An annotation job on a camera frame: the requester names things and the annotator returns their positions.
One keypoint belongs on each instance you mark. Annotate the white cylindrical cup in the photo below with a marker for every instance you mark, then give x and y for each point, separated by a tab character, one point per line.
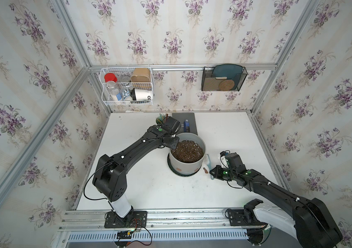
141	95

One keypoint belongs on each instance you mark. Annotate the round cork coaster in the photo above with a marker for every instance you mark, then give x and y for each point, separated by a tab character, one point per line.
226	85

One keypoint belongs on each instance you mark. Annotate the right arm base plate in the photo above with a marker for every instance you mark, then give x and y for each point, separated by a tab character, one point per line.
242	217

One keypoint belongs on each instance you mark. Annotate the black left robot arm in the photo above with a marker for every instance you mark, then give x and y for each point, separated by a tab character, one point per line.
110	176

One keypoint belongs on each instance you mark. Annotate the teal plate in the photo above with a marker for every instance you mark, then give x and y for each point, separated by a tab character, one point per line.
231	72

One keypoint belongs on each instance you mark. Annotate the red lidded jar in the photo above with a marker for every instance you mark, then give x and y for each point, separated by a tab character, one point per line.
110	77

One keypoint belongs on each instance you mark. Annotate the dark grey book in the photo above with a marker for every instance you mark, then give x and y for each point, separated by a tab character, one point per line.
192	121

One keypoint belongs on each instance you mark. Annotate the dark green pot saucer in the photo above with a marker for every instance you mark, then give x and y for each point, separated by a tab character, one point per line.
176	172

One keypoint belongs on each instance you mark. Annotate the black mesh wall organizer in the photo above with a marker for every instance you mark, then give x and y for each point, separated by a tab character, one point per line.
210	83

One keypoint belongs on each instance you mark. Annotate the mint green pencil cup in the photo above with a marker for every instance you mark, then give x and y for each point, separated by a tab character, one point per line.
161	119

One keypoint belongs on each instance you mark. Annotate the aluminium front rail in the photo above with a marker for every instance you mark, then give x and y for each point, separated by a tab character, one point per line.
200	218

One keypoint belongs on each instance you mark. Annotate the clear plastic bottle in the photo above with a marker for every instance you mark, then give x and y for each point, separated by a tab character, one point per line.
113	91

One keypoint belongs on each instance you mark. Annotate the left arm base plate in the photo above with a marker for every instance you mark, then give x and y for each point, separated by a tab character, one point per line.
132	219

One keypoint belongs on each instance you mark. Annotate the grey ceramic pot with soil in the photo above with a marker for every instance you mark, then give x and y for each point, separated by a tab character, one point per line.
189	154

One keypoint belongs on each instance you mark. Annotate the white wire wall basket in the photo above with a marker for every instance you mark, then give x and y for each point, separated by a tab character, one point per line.
125	86

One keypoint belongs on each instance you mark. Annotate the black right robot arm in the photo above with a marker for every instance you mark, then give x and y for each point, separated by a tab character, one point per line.
307	220

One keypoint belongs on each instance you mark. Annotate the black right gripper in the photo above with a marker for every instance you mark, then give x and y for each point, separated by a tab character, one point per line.
217	174

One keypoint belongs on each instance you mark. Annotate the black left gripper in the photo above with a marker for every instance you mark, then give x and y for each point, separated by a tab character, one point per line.
174	148

